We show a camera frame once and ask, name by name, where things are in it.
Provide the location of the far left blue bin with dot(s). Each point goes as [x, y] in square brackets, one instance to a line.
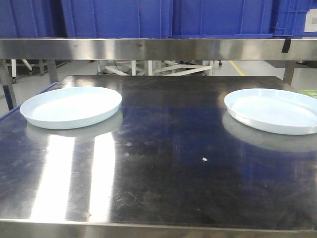
[31, 19]

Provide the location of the stainless steel upper shelf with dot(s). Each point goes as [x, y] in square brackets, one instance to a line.
[151, 49]

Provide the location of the left blue plastic bin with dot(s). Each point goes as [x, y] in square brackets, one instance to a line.
[118, 18]

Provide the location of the white frame background structure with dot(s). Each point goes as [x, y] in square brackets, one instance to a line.
[154, 67]

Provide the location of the middle blue plastic bin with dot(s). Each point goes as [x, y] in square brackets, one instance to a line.
[234, 19]

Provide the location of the light blue plate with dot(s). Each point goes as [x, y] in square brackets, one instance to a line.
[70, 108]
[273, 110]

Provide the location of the right blue plastic bin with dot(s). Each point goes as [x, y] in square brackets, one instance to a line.
[294, 18]

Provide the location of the black tape strip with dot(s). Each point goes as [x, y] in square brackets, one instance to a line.
[286, 46]

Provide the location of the green sticker label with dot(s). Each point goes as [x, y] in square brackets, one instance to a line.
[311, 93]

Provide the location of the blue plastic bin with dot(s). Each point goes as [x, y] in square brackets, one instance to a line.
[294, 18]
[118, 18]
[234, 19]

